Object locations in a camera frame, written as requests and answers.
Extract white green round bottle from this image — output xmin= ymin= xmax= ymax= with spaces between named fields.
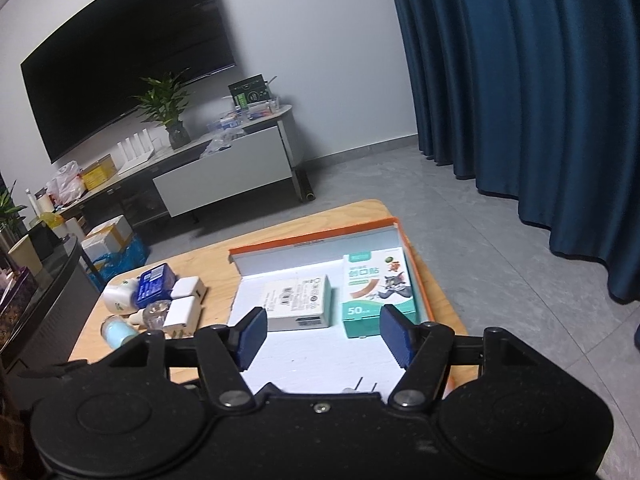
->
xmin=101 ymin=278 xmax=139 ymax=315

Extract blue rectangular tin box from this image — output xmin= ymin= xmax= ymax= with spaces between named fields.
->
xmin=136 ymin=263 xmax=177 ymax=309

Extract light blue toothpick holder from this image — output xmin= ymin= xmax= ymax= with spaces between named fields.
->
xmin=100 ymin=315 xmax=139 ymax=350

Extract orange-edged white cardboard tray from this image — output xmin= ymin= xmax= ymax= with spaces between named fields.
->
xmin=229 ymin=217 xmax=431 ymax=396

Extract blue plastic bag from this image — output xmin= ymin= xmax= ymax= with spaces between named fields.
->
xmin=93 ymin=235 xmax=150 ymax=282

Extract white and black TV cabinet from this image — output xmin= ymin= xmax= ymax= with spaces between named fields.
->
xmin=61 ymin=105 xmax=314 ymax=228

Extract yellow cardboard box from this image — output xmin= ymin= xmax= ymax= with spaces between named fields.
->
xmin=80 ymin=154 xmax=117 ymax=191

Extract white charger cube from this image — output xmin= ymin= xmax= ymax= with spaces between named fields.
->
xmin=170 ymin=276 xmax=207 ymax=302
xmin=163 ymin=296 xmax=202 ymax=339

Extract white yellow cardboard boxes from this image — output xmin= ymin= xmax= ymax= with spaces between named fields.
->
xmin=81 ymin=214 xmax=134 ymax=261

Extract white product box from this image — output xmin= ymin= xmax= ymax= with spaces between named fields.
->
xmin=262 ymin=275 xmax=332 ymax=332

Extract white router with antennas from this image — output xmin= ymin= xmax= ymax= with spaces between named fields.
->
xmin=117 ymin=128 xmax=164 ymax=174

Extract potted green plant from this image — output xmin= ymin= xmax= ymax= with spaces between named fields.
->
xmin=136 ymin=73 xmax=191 ymax=150
xmin=0 ymin=182 xmax=26 ymax=250

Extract black glass side table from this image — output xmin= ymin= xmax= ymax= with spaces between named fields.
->
xmin=1 ymin=235 xmax=105 ymax=373

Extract dark blue curtain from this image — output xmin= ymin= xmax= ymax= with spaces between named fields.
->
xmin=394 ymin=0 xmax=639 ymax=302

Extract white plastic bag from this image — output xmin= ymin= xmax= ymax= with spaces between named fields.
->
xmin=47 ymin=160 xmax=87 ymax=206

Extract green black display box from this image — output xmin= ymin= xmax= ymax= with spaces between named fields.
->
xmin=228 ymin=74 xmax=271 ymax=110

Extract clear bottle white cap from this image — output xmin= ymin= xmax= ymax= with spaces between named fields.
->
xmin=127 ymin=300 xmax=171 ymax=330

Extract clear plastic packets on cabinet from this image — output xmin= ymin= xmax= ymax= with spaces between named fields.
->
xmin=200 ymin=100 xmax=280 ymax=158

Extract large black television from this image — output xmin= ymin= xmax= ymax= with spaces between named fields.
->
xmin=21 ymin=0 xmax=235 ymax=162

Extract teal cartoon bandage box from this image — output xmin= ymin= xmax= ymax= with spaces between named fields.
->
xmin=341 ymin=247 xmax=418 ymax=338

